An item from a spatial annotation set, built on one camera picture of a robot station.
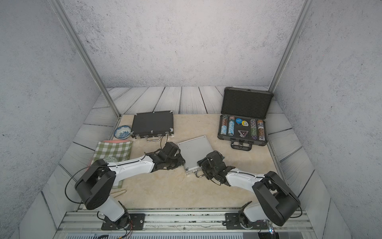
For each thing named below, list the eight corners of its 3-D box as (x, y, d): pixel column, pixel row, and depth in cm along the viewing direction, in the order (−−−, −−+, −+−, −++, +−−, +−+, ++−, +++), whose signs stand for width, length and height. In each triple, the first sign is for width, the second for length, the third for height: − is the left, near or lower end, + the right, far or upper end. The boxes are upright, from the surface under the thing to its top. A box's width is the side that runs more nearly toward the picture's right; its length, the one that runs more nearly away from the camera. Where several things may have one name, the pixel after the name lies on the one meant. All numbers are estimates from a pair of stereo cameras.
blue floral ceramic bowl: (114, 141, 108) (111, 136, 104) (119, 130, 115) (116, 125, 111) (131, 141, 108) (129, 136, 104) (135, 130, 115) (133, 125, 111)
